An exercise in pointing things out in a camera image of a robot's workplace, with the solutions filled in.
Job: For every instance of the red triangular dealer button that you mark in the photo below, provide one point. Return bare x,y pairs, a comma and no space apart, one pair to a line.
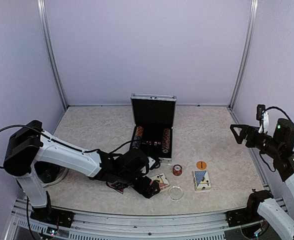
118,186

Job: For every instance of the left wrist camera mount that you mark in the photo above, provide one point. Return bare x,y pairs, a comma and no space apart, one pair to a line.
154,163

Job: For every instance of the black mug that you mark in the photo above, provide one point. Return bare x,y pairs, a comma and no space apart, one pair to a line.
46,172

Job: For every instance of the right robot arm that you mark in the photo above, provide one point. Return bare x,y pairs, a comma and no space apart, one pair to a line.
261,204

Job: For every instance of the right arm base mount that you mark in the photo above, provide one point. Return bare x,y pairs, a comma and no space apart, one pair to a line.
249,213

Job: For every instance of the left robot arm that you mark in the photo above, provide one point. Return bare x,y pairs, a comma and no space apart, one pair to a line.
31,144

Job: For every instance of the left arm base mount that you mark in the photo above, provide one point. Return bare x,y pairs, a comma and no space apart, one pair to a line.
53,216

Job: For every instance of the blue playing card deck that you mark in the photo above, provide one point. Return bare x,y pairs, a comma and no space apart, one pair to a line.
201,180

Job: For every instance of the right chip row in case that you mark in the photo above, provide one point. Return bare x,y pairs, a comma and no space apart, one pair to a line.
165,145

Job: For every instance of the left chip row in case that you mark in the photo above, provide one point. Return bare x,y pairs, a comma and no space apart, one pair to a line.
138,137

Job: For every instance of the clear round tray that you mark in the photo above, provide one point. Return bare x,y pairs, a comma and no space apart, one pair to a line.
62,173

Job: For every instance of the front aluminium frame rail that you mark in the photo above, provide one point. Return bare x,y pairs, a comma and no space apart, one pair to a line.
102,226

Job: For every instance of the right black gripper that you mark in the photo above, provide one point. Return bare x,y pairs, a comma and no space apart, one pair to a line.
253,130

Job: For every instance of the aluminium post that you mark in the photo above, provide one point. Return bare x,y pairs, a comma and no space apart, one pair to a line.
41,5
245,53

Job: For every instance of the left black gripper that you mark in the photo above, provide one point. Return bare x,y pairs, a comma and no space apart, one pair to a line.
150,193

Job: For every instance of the red poker chip stack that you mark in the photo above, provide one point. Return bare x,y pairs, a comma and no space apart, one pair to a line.
177,170

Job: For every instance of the chip row in case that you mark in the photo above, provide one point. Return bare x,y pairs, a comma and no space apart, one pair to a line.
138,137
165,145

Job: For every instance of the aluminium poker case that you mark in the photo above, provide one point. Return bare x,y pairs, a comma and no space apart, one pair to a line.
154,113

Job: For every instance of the orange big blind button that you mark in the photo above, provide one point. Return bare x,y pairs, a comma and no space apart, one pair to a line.
201,165

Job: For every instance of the red playing card deck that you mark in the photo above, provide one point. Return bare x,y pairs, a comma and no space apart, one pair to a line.
162,180

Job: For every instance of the clear round dealer puck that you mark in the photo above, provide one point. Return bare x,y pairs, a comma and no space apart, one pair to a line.
175,193

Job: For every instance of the left rear aluminium post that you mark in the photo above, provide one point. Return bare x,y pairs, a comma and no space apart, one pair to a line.
41,5

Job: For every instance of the right rear aluminium post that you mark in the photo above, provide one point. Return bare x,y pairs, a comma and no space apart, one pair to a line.
245,53

